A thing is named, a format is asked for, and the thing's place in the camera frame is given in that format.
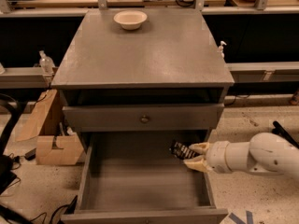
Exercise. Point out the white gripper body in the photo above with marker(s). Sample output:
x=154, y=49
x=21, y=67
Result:
x=217, y=156

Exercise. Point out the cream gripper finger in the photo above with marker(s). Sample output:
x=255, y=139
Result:
x=200, y=148
x=199, y=166

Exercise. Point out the black rxbar chocolate wrapper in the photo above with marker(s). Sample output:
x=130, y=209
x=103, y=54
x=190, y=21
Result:
x=181, y=151

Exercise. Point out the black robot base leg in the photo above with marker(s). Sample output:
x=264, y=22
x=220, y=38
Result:
x=279, y=130

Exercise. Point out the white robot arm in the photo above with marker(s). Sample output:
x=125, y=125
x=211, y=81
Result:
x=263, y=154

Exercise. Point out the grey upper drawer with knob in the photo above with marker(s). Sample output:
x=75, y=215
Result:
x=124, y=118

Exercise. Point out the open grey bottom drawer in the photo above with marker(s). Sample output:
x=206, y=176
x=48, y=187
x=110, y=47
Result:
x=132, y=178

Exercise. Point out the grey wooden drawer cabinet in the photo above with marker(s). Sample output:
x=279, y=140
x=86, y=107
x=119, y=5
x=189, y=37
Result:
x=170, y=60

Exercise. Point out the white pump bottle right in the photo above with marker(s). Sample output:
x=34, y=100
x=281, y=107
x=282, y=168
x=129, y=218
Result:
x=221, y=48

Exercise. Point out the brown cardboard box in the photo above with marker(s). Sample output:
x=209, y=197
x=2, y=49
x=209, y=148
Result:
x=58, y=150

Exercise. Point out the white paper bowl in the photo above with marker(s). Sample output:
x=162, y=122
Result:
x=130, y=19

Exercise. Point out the clear sanitizer bottle left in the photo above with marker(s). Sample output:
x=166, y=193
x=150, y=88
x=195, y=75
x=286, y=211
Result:
x=46, y=62

